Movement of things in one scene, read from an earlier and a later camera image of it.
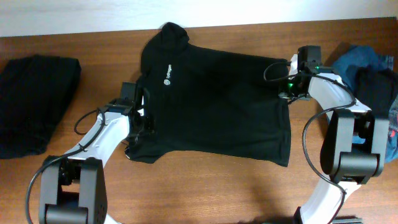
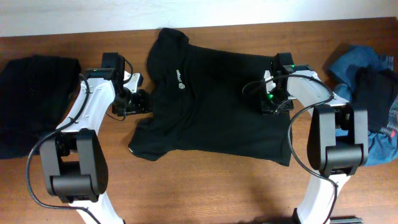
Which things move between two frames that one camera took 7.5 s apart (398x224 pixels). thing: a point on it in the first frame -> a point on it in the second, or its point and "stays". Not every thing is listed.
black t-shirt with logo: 212,101 stays
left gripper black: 147,113 -> 142,106
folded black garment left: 33,91 stays
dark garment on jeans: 375,88 stays
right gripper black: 286,94 -> 268,107
